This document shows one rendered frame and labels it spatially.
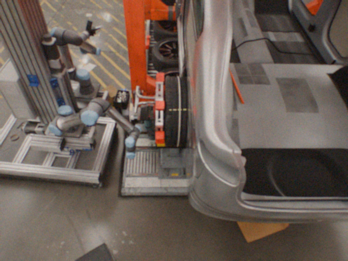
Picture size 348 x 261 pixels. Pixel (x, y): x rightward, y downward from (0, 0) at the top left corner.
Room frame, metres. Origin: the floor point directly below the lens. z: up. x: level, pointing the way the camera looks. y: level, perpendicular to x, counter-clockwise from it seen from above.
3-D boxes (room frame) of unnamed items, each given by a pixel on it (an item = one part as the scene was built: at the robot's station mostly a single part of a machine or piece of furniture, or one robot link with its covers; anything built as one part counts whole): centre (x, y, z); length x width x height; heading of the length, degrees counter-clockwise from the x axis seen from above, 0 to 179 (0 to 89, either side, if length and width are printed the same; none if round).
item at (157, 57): (3.39, 0.05, 0.39); 0.66 x 0.66 x 0.24
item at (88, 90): (2.10, 0.91, 0.87); 0.15 x 0.15 x 0.10
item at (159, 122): (1.83, 0.15, 0.85); 0.54 x 0.07 x 0.54; 5
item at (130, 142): (1.37, 0.34, 0.95); 0.11 x 0.08 x 0.11; 169
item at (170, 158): (1.85, -0.02, 0.32); 0.40 x 0.30 x 0.28; 5
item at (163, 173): (1.81, -0.02, 0.13); 0.50 x 0.36 x 0.10; 5
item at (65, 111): (1.60, 0.93, 0.98); 0.13 x 0.12 x 0.14; 169
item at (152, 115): (1.83, 0.22, 0.85); 0.21 x 0.14 x 0.14; 95
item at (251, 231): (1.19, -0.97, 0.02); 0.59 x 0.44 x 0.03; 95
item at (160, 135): (1.52, 0.12, 0.85); 0.09 x 0.08 x 0.07; 5
